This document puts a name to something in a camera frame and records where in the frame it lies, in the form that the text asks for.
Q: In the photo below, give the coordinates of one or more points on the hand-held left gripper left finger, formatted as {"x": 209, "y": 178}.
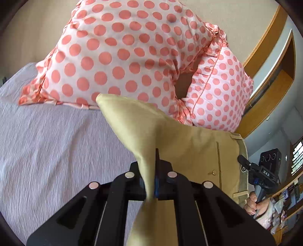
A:
{"x": 135, "y": 189}

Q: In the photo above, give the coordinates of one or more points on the cluttered wooden shelf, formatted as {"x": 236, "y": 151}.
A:
{"x": 289, "y": 196}

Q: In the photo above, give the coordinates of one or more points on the window with grille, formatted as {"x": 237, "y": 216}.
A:
{"x": 297, "y": 158}

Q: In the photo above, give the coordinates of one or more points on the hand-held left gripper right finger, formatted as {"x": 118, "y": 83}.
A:
{"x": 156, "y": 189}

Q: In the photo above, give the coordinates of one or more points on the small pink polka dot pillow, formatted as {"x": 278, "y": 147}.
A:
{"x": 222, "y": 94}

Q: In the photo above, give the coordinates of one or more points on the large pink polka dot pillow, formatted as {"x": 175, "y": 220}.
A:
{"x": 113, "y": 59}

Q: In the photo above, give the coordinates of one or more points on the person's right hand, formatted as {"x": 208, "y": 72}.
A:
{"x": 252, "y": 204}

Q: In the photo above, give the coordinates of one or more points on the khaki pants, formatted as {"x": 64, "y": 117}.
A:
{"x": 189, "y": 146}

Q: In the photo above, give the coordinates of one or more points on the lavender bed sheet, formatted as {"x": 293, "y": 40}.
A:
{"x": 52, "y": 153}

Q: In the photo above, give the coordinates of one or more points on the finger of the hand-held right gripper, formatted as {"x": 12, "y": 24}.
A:
{"x": 243, "y": 163}

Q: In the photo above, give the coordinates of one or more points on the wooden wall niche frame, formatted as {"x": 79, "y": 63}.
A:
{"x": 279, "y": 82}

